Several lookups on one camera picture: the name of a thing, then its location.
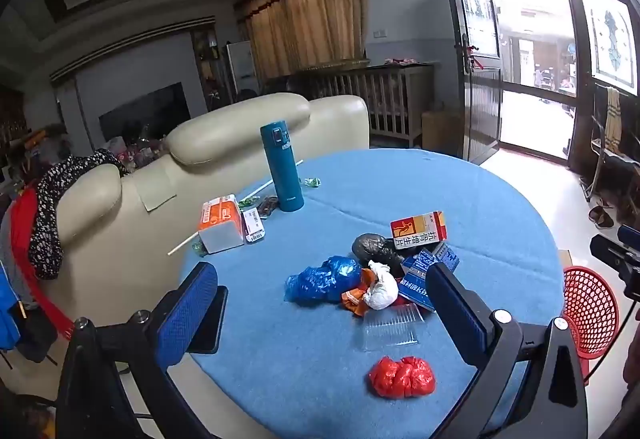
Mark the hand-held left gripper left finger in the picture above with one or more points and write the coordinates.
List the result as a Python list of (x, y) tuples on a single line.
[(185, 314)]

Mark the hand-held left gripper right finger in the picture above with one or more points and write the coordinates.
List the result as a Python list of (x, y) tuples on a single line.
[(457, 314)]

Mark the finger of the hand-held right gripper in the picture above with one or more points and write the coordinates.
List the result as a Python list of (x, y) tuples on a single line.
[(630, 234), (607, 251)]

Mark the blue white medicine box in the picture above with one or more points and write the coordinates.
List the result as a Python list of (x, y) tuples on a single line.
[(417, 281)]

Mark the red mesh basket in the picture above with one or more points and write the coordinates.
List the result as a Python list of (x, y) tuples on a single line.
[(590, 314)]

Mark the small blue box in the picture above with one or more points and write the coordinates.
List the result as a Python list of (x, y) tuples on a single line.
[(447, 255)]

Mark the clear plastic tray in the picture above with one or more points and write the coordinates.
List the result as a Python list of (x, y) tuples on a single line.
[(390, 330)]

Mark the white plastic bag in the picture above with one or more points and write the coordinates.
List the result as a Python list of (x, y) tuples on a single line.
[(382, 294)]

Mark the red plastic bag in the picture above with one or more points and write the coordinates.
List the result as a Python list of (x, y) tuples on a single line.
[(402, 376)]

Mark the red yellow medicine box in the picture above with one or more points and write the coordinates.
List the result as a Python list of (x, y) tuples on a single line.
[(417, 230)]

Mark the orange wrapper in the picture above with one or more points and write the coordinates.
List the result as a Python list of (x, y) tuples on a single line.
[(352, 300)]

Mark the black plastic bag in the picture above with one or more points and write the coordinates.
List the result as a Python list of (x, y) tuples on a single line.
[(372, 246)]

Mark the blue plastic bag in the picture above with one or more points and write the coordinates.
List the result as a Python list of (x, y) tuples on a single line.
[(325, 277)]

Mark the black phone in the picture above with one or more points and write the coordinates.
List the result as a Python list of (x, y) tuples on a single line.
[(212, 326)]

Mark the pair of slippers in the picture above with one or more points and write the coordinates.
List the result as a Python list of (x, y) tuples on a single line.
[(601, 216)]

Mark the green candy wrapper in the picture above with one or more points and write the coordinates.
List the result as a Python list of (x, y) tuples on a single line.
[(246, 203), (196, 247), (310, 181)]

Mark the metal chair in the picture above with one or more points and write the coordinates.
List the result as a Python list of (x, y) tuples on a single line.
[(600, 169)]

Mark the orange white carton box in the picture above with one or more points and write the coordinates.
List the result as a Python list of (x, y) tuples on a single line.
[(220, 221)]

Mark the striped towel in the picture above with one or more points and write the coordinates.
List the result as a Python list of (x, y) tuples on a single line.
[(613, 119)]

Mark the beige paper sheet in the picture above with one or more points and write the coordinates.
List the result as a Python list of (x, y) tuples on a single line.
[(156, 195)]

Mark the blue tablecloth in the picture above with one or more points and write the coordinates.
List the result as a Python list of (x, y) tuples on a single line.
[(450, 189)]

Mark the long white stick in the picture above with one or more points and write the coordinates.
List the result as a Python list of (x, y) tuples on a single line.
[(258, 191)]

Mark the black white floral cloth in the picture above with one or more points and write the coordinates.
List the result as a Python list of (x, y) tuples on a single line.
[(50, 219)]

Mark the pile of colourful packets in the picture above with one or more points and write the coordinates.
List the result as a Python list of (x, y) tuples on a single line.
[(135, 151)]

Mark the teal thermos bottle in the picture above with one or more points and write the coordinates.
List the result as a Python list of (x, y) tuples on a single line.
[(282, 169)]

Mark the blue cloth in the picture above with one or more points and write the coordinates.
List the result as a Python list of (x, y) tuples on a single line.
[(7, 314)]

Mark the brown cardboard box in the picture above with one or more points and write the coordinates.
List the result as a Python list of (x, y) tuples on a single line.
[(442, 129)]

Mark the red cloth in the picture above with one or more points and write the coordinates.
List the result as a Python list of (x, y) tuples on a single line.
[(24, 219)]

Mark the cream leather sofa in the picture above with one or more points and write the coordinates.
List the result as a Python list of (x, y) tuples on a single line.
[(240, 134)]

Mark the dark framed glass door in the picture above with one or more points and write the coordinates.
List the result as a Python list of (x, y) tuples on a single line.
[(480, 109)]

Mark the stained glass window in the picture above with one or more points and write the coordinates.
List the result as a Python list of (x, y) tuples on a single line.
[(607, 39)]

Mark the black television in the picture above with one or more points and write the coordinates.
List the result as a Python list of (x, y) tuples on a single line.
[(145, 111)]

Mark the wooden crib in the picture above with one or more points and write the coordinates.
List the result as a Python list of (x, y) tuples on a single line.
[(380, 94)]

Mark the display shelf cabinet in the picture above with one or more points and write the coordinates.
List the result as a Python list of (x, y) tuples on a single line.
[(206, 69)]

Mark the white standing air conditioner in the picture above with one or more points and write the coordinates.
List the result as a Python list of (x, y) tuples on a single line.
[(242, 69)]

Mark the beige curtain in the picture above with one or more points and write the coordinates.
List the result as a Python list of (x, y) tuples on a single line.
[(305, 19)]

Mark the white wall socket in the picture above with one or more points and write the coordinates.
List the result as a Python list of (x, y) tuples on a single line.
[(380, 34)]

